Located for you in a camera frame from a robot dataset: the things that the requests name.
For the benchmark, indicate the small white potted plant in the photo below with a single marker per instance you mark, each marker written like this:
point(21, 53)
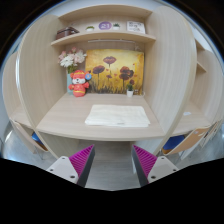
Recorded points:
point(130, 90)

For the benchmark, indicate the light blue vase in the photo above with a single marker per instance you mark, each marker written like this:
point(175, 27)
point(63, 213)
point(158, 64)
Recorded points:
point(69, 81)

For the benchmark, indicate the blue chair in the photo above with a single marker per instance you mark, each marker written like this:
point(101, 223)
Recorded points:
point(172, 143)
point(36, 138)

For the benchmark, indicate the red plush toy figure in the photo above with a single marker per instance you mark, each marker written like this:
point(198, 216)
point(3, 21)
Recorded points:
point(79, 83)

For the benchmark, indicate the purple round number sign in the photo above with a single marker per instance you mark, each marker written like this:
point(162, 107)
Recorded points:
point(105, 25)

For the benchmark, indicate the pink white flower bouquet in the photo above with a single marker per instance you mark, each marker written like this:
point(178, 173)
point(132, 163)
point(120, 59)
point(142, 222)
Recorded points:
point(70, 60)

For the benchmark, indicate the small green plant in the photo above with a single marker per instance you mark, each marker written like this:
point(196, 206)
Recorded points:
point(90, 28)
point(116, 26)

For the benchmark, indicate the light wooden desk cubicle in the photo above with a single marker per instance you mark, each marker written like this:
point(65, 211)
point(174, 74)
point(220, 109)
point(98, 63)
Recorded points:
point(183, 82)

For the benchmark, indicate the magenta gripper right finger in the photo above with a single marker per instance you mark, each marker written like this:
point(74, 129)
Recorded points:
point(150, 168)

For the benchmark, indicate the poppy flower painting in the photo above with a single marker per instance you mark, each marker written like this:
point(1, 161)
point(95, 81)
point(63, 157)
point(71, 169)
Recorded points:
point(113, 70)

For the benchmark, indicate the white text card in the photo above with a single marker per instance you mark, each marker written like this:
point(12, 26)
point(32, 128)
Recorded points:
point(134, 26)

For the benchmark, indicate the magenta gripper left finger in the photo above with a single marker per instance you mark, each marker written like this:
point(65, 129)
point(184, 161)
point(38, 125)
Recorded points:
point(75, 168)

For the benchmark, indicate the blue chair right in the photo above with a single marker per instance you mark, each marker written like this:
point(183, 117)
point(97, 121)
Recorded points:
point(172, 143)

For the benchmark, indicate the small green plant right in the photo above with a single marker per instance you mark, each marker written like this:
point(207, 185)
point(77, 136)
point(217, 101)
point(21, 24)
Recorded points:
point(116, 26)

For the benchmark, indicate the blue chair left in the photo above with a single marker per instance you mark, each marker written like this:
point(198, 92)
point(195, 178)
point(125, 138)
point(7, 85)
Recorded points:
point(36, 138)

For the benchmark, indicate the white folded towel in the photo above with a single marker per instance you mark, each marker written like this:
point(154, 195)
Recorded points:
point(118, 116)

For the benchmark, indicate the small green plant left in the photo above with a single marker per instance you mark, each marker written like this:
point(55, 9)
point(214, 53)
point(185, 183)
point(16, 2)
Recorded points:
point(90, 28)

